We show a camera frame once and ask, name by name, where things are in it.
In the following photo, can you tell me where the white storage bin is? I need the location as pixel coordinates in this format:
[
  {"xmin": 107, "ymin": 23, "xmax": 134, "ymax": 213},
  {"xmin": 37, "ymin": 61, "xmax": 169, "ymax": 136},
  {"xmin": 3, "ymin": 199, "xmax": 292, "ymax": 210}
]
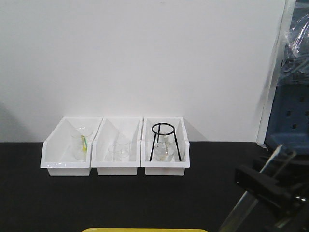
[
  {"xmin": 91, "ymin": 117, "xmax": 143, "ymax": 176},
  {"xmin": 41, "ymin": 117, "xmax": 103, "ymax": 176},
  {"xmin": 140, "ymin": 117, "xmax": 190, "ymax": 176}
]

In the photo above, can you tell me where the clear plastic bag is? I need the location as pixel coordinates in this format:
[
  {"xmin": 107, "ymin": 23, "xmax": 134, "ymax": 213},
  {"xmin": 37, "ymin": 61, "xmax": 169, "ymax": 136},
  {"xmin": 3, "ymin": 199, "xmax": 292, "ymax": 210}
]
[{"xmin": 277, "ymin": 14, "xmax": 309, "ymax": 86}]

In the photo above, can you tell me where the clear beaker with yellow stick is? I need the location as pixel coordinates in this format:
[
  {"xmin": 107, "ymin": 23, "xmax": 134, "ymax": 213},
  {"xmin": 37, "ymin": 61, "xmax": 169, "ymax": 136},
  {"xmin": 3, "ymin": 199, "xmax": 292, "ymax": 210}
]
[{"xmin": 70, "ymin": 127, "xmax": 93, "ymax": 161}]

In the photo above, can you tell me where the yellow tray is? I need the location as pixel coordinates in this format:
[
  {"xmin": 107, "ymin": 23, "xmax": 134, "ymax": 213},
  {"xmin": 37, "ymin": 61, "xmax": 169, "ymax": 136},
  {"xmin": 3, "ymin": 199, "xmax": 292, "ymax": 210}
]
[{"xmin": 82, "ymin": 228, "xmax": 207, "ymax": 232}]

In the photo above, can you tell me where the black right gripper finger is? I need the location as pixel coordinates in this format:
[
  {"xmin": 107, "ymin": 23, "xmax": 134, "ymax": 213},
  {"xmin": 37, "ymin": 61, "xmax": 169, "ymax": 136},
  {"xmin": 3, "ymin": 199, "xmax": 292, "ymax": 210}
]
[{"xmin": 235, "ymin": 165, "xmax": 302, "ymax": 218}]

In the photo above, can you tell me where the right white storage bin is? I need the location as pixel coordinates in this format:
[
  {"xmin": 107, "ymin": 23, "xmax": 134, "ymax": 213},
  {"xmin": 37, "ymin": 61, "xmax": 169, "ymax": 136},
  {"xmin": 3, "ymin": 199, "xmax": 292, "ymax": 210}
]
[{"xmin": 140, "ymin": 117, "xmax": 190, "ymax": 176}]

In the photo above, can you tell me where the middle white storage bin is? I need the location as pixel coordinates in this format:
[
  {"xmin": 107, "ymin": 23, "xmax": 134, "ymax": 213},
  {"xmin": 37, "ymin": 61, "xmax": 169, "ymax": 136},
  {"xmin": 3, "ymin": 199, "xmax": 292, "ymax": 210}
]
[{"xmin": 91, "ymin": 117, "xmax": 143, "ymax": 176}]

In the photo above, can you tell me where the clear glass flask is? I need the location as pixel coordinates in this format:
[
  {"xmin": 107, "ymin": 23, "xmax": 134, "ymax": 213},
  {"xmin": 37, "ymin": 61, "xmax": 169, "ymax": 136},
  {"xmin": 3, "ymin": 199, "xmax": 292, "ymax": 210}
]
[{"xmin": 154, "ymin": 136, "xmax": 175, "ymax": 162}]

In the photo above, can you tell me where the black wire tripod stand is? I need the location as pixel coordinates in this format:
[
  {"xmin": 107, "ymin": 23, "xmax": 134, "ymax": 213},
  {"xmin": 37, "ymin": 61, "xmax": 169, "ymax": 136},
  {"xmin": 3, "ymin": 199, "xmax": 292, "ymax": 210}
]
[{"xmin": 149, "ymin": 122, "xmax": 183, "ymax": 162}]

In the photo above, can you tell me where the tall clear test tube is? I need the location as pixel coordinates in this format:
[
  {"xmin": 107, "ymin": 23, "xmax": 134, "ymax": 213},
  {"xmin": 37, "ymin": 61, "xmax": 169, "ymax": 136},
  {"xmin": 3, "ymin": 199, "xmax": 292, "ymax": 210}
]
[{"xmin": 218, "ymin": 144, "xmax": 296, "ymax": 232}]

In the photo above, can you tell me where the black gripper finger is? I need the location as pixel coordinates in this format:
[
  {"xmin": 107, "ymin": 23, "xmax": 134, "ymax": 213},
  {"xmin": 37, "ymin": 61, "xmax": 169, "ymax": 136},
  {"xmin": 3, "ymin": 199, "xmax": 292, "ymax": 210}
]
[{"xmin": 253, "ymin": 154, "xmax": 309, "ymax": 199}]

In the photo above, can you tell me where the blue pegboard shelf unit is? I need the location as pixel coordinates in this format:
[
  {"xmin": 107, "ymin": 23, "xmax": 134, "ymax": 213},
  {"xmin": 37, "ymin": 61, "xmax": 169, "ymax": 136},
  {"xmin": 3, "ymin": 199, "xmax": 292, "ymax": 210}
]
[{"xmin": 256, "ymin": 0, "xmax": 309, "ymax": 155}]

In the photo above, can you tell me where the left white storage bin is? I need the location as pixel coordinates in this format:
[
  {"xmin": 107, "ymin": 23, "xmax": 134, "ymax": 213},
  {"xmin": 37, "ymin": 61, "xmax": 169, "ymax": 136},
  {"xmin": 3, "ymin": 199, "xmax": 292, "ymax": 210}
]
[{"xmin": 41, "ymin": 117, "xmax": 103, "ymax": 176}]

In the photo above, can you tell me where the small clear glass beaker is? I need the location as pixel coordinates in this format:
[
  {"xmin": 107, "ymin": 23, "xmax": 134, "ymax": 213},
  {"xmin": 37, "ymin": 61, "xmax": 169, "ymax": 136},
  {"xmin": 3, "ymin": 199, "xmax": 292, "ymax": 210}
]
[{"xmin": 106, "ymin": 135, "xmax": 130, "ymax": 162}]

